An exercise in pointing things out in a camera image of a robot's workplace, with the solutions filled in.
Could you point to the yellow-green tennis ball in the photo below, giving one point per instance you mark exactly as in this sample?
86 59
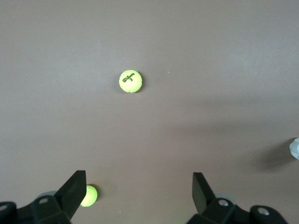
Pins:
130 81
91 195

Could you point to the brown table mat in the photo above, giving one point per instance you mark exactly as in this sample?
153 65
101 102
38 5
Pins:
70 70

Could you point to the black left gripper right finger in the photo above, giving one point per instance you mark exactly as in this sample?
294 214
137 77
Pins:
203 198

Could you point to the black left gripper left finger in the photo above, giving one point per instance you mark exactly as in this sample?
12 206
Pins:
72 196

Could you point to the white and blue tennis can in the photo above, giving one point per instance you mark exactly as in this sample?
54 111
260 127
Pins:
295 148

